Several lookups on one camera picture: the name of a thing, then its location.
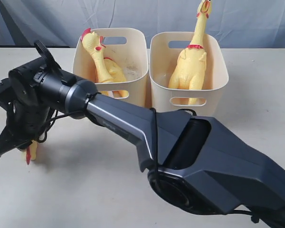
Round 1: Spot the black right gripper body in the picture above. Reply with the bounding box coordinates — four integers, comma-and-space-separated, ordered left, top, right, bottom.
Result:
0, 40, 62, 143

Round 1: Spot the headless yellow rubber chicken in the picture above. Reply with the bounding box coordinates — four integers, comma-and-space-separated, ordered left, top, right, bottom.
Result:
17, 141, 38, 165

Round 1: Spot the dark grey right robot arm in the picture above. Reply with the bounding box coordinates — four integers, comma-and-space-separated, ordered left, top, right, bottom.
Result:
0, 41, 285, 228

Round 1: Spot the cream bin marked X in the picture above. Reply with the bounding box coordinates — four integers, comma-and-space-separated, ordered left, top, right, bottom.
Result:
73, 28, 149, 106

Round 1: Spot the cream bin marked O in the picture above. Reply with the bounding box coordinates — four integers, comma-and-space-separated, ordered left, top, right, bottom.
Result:
149, 32, 229, 116

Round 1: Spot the grey backdrop curtain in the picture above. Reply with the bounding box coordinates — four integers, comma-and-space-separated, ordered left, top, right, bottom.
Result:
0, 0, 285, 48

